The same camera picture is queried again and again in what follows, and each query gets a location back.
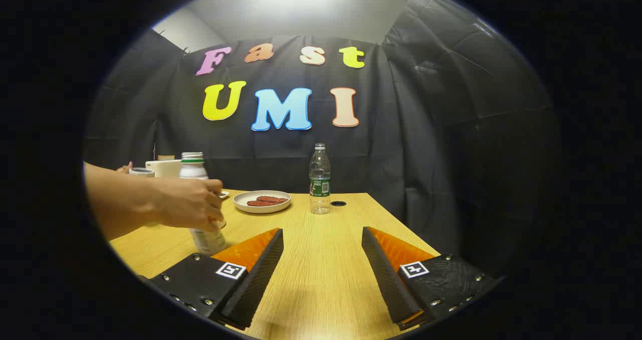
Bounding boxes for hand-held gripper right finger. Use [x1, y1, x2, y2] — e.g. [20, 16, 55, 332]
[361, 226, 503, 330]

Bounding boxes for clear plastic water bottle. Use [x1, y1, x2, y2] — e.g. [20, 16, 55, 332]
[309, 143, 332, 215]

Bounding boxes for wooden table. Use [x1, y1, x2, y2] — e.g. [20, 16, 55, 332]
[108, 189, 442, 340]

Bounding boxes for cream toaster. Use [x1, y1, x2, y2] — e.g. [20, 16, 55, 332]
[145, 159, 182, 178]

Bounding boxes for white juice bottle green label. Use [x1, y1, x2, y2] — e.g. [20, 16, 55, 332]
[180, 152, 227, 256]

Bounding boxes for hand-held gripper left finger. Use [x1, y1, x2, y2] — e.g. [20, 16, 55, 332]
[149, 228, 284, 330]

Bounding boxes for white round plate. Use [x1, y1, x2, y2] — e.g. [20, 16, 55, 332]
[233, 190, 292, 214]

